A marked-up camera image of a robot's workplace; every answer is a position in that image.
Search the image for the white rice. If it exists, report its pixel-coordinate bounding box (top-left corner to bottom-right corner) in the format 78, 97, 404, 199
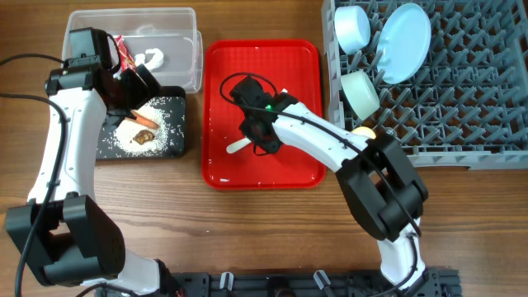
98, 97, 186, 157

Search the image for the white plastic spoon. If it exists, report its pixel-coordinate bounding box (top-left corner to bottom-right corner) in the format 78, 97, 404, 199
226, 137, 252, 154

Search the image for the orange carrot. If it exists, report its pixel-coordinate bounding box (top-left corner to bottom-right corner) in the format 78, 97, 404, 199
131, 110, 159, 130

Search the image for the red snack wrapper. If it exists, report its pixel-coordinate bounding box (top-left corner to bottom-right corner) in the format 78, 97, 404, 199
114, 35, 137, 72

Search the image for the brown food scrap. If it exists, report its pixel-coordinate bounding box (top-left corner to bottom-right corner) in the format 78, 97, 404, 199
133, 130, 155, 145

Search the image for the white tissue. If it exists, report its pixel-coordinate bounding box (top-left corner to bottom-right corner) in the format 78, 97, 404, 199
134, 48, 164, 72

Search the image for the yellow cup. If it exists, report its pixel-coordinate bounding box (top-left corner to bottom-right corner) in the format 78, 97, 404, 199
352, 126, 376, 139

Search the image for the green bowl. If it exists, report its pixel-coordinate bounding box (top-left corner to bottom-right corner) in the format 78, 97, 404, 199
341, 71, 380, 120

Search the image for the light blue bowl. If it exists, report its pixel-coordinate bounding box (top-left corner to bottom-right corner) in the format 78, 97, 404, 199
334, 6, 370, 54

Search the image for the light blue plate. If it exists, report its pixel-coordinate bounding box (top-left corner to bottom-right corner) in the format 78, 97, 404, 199
376, 3, 431, 84

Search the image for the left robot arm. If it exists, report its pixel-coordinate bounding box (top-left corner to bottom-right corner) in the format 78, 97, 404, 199
5, 63, 183, 296

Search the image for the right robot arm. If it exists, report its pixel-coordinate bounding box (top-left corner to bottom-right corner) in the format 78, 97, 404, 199
233, 93, 428, 290

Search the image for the grey dishwasher rack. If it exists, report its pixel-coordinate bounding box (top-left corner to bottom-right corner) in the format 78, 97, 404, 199
321, 0, 527, 170

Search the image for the black plastic tray bin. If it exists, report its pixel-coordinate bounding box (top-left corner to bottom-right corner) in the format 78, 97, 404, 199
95, 85, 187, 161

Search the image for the clear plastic bin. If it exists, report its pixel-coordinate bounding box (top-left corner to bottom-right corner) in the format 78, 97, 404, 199
66, 7, 203, 93

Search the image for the red serving tray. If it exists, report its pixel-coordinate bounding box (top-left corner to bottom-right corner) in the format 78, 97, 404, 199
201, 39, 327, 190

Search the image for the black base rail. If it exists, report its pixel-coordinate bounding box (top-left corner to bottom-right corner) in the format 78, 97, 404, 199
94, 267, 461, 297

